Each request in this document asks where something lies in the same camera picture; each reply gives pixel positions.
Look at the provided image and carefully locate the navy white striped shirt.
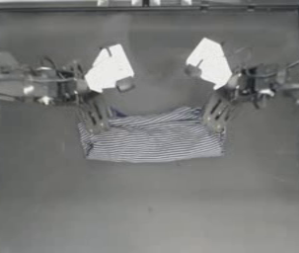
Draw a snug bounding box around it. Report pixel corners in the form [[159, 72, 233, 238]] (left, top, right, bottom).
[[76, 106, 225, 164]]

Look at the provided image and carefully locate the black table frame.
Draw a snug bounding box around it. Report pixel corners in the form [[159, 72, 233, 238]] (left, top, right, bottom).
[[0, 1, 299, 57]]

